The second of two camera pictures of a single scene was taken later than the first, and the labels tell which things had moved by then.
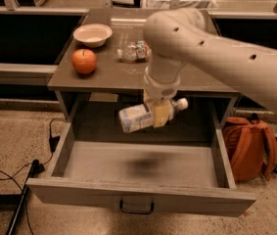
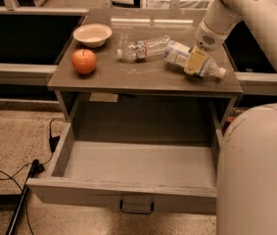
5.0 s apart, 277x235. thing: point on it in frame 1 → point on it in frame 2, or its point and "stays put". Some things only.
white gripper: [160, 89] → [207, 38]
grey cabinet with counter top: [102, 71] stays put
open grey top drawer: [161, 176] stays put
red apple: [84, 61] stays put
